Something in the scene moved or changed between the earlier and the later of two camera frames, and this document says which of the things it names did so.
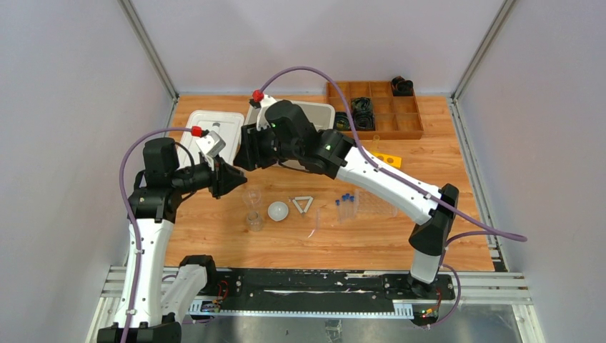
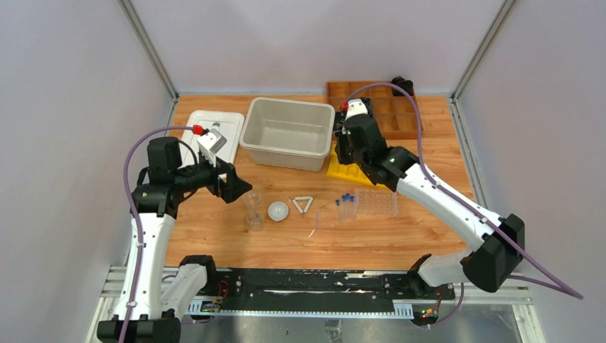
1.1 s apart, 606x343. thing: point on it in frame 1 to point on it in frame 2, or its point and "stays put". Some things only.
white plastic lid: x=227 y=124 stays put
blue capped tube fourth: x=352 y=209 stays put
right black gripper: x=249 y=156 to x=341 y=137
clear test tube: x=317 y=219 stays put
